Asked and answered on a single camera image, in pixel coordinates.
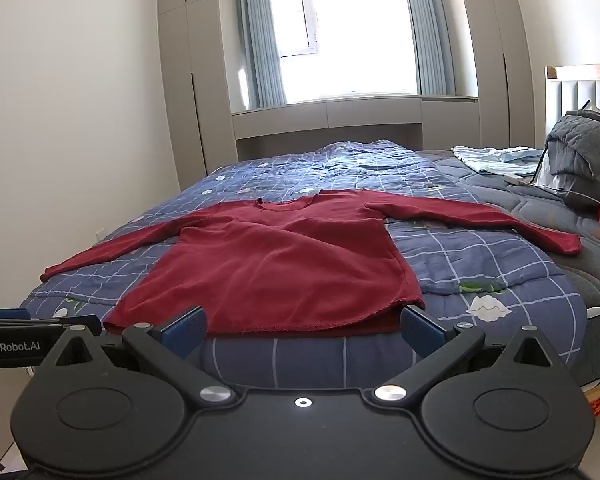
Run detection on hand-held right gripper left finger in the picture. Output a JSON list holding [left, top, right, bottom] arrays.
[[42, 306, 238, 409]]

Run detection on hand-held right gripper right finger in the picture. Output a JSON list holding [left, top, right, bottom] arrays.
[[370, 306, 563, 408]]

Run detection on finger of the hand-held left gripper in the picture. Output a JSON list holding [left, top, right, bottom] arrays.
[[45, 314, 102, 337]]

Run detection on red long-sleeved sweater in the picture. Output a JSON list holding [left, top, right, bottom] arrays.
[[40, 189, 582, 336]]

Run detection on blue checked quilt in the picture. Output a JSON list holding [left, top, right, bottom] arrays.
[[19, 139, 588, 391]]

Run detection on light blue cloth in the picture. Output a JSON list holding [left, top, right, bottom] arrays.
[[452, 145, 548, 176]]

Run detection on clear plastic bag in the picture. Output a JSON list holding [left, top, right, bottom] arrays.
[[532, 152, 561, 188]]

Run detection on beige window cabinet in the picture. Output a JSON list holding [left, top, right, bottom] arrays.
[[230, 94, 481, 161]]

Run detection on grey garment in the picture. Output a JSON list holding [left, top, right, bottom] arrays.
[[545, 110, 600, 211]]

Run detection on tall beige wardrobe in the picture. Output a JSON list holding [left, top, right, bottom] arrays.
[[452, 0, 536, 151], [156, 0, 238, 191]]

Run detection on grey padded headboard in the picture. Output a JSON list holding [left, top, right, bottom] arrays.
[[544, 63, 600, 136]]

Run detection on blue curtain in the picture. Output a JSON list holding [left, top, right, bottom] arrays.
[[399, 0, 456, 96], [232, 0, 287, 110]]

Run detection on window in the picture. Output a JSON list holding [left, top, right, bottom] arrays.
[[267, 0, 418, 98]]

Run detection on white cable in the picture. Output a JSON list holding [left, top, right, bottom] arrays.
[[525, 180, 600, 211]]

